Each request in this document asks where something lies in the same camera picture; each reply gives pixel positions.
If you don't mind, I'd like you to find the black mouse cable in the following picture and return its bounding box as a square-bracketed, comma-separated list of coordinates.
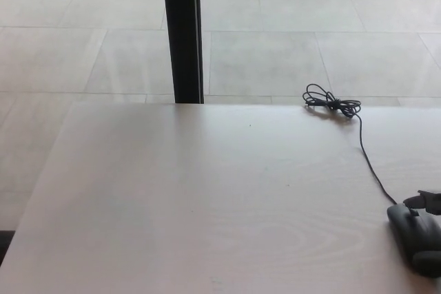
[302, 83, 398, 205]

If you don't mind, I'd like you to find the black computer mouse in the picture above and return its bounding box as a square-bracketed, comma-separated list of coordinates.
[386, 203, 441, 278]

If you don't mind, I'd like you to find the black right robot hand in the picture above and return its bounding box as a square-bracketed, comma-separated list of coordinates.
[402, 189, 441, 271]

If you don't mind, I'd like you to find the black vertical post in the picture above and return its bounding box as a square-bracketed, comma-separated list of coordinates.
[161, 0, 205, 105]

